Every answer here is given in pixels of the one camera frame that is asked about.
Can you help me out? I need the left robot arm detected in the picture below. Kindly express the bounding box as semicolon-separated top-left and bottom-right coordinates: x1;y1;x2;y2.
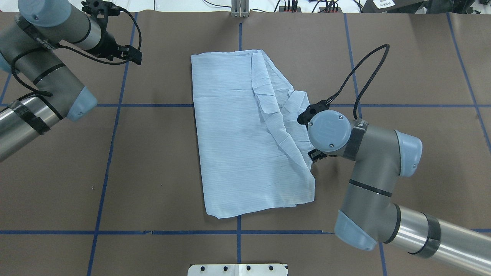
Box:
0;0;142;161

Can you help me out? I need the light blue button shirt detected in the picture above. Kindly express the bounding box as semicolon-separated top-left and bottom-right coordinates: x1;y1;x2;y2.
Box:
191;49;315;219

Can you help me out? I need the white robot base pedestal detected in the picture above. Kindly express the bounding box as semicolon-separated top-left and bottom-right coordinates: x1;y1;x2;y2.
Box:
187;263;289;276

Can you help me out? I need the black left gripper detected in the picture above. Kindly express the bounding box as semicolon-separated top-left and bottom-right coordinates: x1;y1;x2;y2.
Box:
81;0;142;65

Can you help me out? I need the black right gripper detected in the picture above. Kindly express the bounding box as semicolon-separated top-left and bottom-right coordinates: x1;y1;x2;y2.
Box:
297;99;331;164

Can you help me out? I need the aluminium frame post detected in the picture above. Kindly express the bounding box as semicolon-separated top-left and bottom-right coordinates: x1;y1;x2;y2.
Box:
231;0;250;18

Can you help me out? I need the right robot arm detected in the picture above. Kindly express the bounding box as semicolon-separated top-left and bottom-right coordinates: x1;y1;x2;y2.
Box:
297;97;491;276

